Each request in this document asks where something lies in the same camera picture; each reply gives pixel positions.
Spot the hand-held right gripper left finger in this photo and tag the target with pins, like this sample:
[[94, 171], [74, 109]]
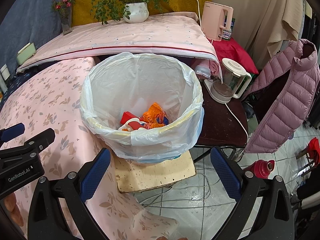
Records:
[[96, 172]]

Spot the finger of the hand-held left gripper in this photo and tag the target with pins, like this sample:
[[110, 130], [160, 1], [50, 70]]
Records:
[[35, 142], [13, 130]]

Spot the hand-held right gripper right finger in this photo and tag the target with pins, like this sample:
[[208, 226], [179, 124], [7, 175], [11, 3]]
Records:
[[225, 175]]

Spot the red white paper bowl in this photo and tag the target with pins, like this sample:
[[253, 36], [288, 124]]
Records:
[[135, 125]]

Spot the orange plastic bag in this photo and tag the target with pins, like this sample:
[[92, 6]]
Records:
[[152, 112]]

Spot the trash can with white liner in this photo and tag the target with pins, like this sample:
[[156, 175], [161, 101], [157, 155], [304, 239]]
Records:
[[140, 80]]

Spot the person's left hand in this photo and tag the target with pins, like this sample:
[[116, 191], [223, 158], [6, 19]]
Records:
[[13, 208]]

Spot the red thermos bottle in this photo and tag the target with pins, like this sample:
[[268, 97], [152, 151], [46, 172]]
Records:
[[260, 168]]

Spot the dark brown side table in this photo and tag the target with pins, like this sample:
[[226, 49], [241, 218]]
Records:
[[220, 125]]

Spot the navy floral cloth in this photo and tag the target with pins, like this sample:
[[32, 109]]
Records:
[[17, 78]]

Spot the pink floral tablecloth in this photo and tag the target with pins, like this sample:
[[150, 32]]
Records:
[[50, 92]]

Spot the white jar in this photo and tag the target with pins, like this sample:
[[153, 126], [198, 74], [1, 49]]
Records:
[[4, 72]]

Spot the green tissue box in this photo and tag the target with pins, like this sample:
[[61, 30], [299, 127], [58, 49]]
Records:
[[25, 53]]

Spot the red stool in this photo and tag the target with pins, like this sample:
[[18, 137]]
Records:
[[312, 150]]

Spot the pink down jacket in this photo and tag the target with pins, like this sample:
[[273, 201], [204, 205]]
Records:
[[282, 100]]

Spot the white glass electric kettle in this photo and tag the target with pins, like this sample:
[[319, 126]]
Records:
[[230, 80]]

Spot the folded pink white cloth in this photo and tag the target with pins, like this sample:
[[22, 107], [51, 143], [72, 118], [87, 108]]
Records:
[[206, 68]]

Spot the blue grey backdrop cloth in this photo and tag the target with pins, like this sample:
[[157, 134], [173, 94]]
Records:
[[32, 17]]

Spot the glass vase with pink flowers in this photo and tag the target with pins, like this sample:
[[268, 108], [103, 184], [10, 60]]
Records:
[[65, 27]]

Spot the red cloth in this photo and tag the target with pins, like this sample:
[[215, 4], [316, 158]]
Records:
[[235, 55]]

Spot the yellow blanket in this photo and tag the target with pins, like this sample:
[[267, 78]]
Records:
[[80, 12]]

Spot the pink dotted bedsheet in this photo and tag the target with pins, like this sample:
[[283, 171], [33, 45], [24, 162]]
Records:
[[125, 35]]

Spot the white printed mug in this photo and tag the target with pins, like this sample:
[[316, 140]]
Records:
[[227, 34]]

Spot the potted fern in white pot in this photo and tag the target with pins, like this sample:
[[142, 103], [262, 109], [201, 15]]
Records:
[[136, 13]]

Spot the beige curtain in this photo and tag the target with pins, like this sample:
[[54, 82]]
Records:
[[250, 10]]

